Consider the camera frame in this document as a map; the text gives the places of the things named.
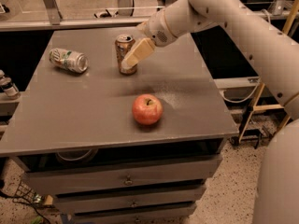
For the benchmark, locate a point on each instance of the black wire basket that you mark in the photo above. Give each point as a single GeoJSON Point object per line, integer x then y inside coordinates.
{"type": "Point", "coordinates": [24, 194]}

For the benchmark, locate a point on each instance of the red apple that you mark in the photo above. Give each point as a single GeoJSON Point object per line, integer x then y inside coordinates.
{"type": "Point", "coordinates": [147, 109]}

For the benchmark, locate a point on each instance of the orange soda can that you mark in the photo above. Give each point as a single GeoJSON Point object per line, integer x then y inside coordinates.
{"type": "Point", "coordinates": [123, 44]}

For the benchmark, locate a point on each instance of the metal railing frame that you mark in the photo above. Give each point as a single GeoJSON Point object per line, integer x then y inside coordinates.
{"type": "Point", "coordinates": [25, 15]}

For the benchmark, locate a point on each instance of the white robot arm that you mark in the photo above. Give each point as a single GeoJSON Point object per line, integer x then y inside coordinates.
{"type": "Point", "coordinates": [274, 57]}

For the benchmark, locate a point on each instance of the small bottle on left ledge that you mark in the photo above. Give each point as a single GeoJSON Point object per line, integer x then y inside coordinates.
{"type": "Point", "coordinates": [8, 86]}

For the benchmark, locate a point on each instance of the white green soda can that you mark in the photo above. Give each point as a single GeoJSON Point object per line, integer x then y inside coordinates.
{"type": "Point", "coordinates": [69, 60]}

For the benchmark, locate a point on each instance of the bowl inside top drawer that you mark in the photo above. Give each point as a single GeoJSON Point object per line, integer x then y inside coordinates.
{"type": "Point", "coordinates": [73, 157]}

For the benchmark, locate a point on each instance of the grey drawer cabinet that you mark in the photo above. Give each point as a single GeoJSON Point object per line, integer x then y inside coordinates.
{"type": "Point", "coordinates": [140, 172]}

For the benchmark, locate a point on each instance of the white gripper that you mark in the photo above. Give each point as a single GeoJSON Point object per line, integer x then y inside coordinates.
{"type": "Point", "coordinates": [157, 27]}

